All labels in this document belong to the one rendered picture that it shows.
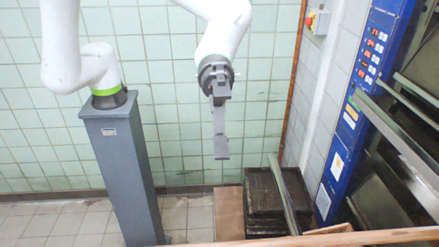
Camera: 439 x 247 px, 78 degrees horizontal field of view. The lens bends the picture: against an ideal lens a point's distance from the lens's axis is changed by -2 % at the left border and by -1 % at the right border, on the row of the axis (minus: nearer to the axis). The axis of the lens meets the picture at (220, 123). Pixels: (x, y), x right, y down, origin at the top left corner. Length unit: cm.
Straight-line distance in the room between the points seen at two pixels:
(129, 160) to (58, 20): 67
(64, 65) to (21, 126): 131
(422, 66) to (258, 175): 84
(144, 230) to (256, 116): 102
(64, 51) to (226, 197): 107
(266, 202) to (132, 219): 75
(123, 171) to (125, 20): 82
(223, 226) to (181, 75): 92
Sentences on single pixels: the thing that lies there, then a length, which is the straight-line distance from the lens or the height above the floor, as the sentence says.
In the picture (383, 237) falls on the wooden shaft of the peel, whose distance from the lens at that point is 78.
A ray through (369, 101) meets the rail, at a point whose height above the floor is 142.
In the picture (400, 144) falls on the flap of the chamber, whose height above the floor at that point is 140.
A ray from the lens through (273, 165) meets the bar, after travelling 91.
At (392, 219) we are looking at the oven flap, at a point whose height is 103.
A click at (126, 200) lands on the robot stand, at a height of 67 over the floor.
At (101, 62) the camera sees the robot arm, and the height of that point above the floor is 140.
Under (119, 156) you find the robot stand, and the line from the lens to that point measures 132.
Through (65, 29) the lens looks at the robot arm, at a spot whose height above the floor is 157.
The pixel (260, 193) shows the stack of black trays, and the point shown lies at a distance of 132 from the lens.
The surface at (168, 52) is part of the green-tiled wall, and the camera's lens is 169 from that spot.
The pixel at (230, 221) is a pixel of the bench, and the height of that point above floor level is 58.
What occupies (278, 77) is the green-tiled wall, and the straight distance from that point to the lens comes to 181.
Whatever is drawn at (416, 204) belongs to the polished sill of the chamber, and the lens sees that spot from 96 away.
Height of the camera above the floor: 178
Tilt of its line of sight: 34 degrees down
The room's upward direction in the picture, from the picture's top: straight up
